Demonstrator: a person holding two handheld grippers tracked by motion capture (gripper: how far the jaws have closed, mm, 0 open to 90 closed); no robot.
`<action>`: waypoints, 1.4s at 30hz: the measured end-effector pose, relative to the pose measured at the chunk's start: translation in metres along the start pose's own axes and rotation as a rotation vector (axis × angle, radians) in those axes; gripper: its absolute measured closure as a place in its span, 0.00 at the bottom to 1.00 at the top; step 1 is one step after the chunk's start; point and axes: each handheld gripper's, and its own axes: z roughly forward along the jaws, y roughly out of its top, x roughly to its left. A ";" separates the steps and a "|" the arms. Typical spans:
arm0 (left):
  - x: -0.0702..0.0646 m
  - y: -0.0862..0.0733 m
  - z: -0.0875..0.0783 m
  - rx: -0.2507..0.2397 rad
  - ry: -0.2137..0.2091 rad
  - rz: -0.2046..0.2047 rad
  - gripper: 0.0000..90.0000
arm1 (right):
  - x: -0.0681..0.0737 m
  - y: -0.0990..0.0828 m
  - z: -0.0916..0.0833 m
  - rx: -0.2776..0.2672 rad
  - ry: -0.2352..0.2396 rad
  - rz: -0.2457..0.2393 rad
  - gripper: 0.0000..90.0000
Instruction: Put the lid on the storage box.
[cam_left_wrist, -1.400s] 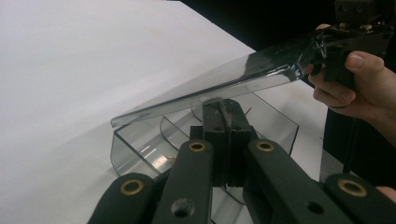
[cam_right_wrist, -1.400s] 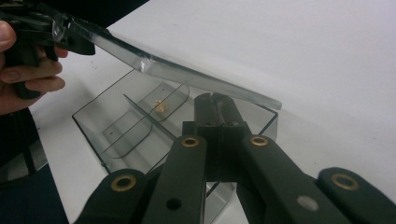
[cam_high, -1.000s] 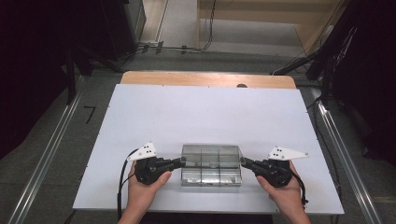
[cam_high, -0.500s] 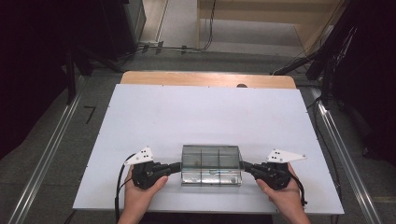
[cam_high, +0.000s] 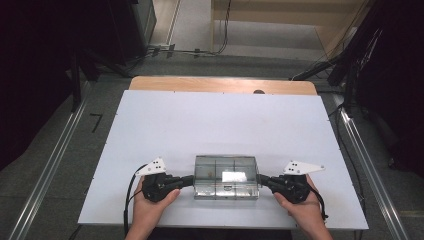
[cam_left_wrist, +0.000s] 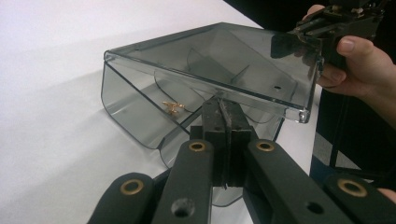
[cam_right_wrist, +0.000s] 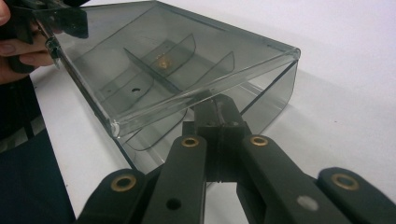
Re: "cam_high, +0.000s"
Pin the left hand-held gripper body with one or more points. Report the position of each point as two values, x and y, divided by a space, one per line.
156 186

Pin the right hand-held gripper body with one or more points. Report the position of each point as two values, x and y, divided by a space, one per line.
293 188

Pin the clear grey compartment box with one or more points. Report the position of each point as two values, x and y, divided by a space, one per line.
216 190

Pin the person's right hand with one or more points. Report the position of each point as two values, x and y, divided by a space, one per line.
306 213

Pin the person's left hand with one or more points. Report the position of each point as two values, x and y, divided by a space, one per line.
146 213

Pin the wooden table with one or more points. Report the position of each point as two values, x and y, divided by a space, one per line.
213 85

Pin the black metal stand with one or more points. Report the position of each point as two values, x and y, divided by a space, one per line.
76 86
349 86

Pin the dark curtain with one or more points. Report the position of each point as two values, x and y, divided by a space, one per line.
30 83
396 83

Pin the black cabinet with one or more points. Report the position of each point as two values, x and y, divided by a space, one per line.
133 30

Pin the aluminium floor rail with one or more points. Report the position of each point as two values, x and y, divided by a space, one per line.
50 166
370 166

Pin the beige wooden frame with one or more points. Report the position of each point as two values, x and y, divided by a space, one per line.
266 15

